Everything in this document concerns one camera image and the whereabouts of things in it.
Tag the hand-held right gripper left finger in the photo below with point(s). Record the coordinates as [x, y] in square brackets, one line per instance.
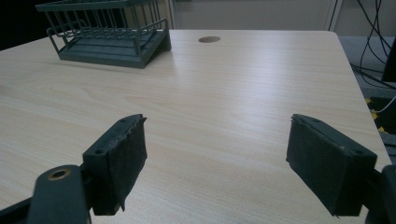
[116, 165]

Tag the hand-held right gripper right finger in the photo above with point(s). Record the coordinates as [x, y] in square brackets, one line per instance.
[327, 168]

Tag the black and yellow floor box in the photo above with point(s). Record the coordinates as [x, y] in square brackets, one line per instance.
[381, 115]

